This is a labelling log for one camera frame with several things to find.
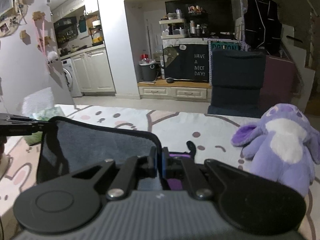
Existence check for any purple and grey towel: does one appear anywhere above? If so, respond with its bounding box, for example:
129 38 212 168
36 115 198 191

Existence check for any floral tissue pack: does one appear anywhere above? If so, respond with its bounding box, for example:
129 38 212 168
21 87 66 146

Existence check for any bunny pattern tablecloth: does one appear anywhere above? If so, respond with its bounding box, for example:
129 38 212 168
1 103 319 239

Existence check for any white washing machine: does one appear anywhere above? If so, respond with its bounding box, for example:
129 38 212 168
61 58 83 98

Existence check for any grey trash bin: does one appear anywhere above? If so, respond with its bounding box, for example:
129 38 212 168
139 54 159 82

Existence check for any black have a nice day curtain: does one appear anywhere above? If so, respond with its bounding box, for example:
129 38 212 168
163 44 209 83

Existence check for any dark folding floor chair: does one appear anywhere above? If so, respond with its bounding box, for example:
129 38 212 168
208 49 266 118

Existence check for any purple plush toy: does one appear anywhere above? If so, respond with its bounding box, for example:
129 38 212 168
231 103 319 197

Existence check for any green poison sign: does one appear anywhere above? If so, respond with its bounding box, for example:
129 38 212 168
209 40 241 51

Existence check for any white shelf rack with bottles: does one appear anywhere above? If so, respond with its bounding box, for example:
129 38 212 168
159 9 187 40

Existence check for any black hanging garment bag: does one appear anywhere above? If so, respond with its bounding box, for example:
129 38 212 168
244 0 282 56

